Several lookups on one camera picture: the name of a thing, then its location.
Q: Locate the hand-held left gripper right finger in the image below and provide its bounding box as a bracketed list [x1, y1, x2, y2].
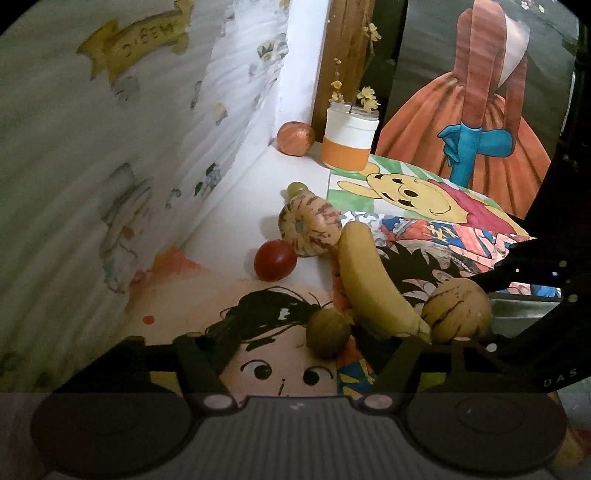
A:
[353, 336, 509, 411]

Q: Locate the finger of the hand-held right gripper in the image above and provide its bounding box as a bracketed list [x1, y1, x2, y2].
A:
[471, 235, 565, 292]

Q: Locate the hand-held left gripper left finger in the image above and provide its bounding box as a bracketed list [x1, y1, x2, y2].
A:
[99, 335, 243, 411]

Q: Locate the oval striped pepino melon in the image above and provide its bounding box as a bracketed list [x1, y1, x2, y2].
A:
[421, 278, 492, 344]

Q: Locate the brown-green kiwi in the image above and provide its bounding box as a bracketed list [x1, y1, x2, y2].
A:
[306, 308, 354, 360]

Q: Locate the yellow banana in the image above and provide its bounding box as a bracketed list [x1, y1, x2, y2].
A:
[336, 222, 432, 344]

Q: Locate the round purple-striped pepino melon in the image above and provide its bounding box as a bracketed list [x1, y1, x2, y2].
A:
[277, 194, 343, 258]

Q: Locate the colourful cartoon printed cloth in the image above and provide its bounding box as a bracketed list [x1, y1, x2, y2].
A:
[330, 210, 561, 398]

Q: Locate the red tomato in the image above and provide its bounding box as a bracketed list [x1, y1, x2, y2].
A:
[253, 240, 297, 282]

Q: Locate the white and orange jar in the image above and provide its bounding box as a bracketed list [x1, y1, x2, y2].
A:
[321, 102, 379, 171]

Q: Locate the yellow flower sprig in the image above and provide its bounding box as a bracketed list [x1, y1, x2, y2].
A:
[329, 21, 382, 114]

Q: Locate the white printed curtain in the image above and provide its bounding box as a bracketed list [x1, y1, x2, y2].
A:
[0, 0, 296, 384]

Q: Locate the wooden post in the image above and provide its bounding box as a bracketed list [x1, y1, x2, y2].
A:
[311, 0, 377, 132]

